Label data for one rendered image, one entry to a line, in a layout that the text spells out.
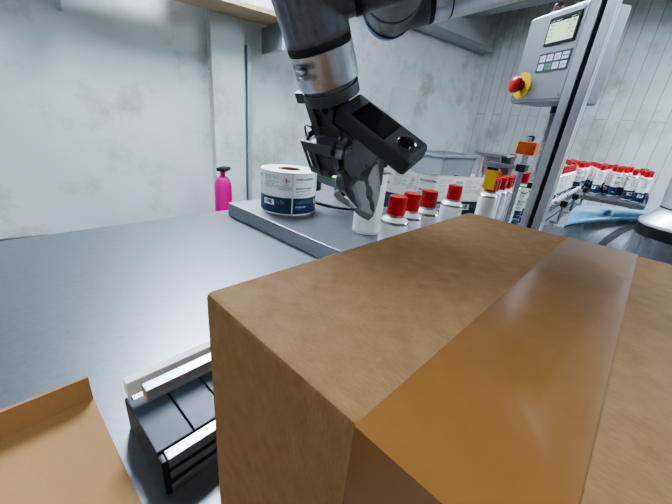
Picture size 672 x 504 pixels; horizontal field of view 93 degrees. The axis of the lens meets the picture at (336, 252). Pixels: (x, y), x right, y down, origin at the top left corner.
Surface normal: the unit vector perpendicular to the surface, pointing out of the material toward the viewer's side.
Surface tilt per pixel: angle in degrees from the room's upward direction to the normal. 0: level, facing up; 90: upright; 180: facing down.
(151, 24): 90
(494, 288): 0
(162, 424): 0
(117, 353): 0
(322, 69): 112
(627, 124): 90
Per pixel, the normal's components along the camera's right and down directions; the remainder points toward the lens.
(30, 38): 0.59, 0.36
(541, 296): 0.09, -0.92
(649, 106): -0.80, 0.15
